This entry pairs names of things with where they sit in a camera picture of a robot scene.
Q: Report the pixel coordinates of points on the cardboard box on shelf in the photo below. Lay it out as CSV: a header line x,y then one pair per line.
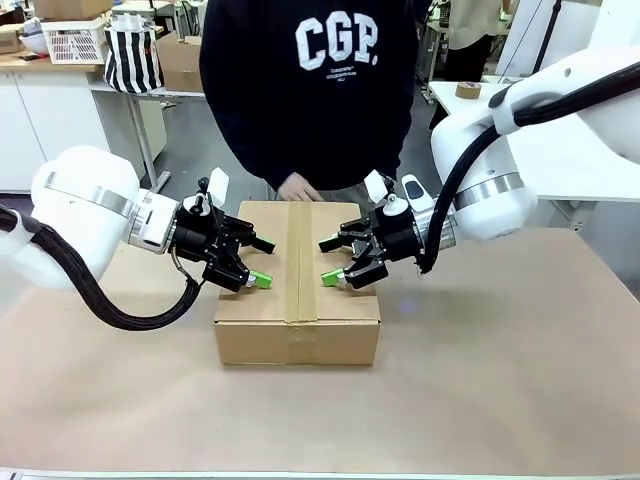
x,y
75,7

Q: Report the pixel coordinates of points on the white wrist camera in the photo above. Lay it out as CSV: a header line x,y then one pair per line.
x,y
219,187
375,185

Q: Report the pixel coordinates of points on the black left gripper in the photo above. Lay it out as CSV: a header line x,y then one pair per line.
x,y
195,237

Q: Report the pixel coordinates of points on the brown cardboard shipping box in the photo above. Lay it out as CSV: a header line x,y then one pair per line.
x,y
260,340

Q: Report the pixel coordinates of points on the white rounded work table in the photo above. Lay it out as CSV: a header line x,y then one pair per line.
x,y
450,107

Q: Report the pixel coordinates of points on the black white striped bag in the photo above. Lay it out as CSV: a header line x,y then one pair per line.
x,y
132,60

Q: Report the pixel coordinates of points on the white folding table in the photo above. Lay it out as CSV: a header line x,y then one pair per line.
x,y
175,95

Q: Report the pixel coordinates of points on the white plastic basket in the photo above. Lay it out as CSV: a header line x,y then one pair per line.
x,y
70,45

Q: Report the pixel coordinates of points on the open brown cardboard carton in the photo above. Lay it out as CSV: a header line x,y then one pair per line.
x,y
180,65

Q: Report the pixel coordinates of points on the person's hand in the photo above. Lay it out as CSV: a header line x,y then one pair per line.
x,y
297,190

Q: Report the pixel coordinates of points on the white board panel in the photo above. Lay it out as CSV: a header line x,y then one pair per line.
x,y
580,30

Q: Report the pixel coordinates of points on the white bowl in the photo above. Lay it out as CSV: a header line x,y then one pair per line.
x,y
32,45

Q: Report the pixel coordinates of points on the bystander in beige top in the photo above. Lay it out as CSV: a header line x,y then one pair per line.
x,y
475,25

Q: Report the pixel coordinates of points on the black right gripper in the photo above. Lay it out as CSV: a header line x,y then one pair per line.
x,y
397,237

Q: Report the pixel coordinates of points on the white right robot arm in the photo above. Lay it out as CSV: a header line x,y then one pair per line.
x,y
500,210

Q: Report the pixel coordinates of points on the brown packing tape strip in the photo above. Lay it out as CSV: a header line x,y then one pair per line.
x,y
302,280

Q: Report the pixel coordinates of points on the brown packing tape roll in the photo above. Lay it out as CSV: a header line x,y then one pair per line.
x,y
457,92

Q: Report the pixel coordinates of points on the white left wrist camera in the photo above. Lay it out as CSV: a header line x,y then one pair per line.
x,y
219,187

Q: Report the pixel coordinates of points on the black stand pole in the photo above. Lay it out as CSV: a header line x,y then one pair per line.
x,y
550,25

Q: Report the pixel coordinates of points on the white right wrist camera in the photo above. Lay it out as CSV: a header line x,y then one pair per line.
x,y
375,185

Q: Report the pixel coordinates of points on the person in dark sweatshirt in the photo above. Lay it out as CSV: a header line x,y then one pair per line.
x,y
300,125

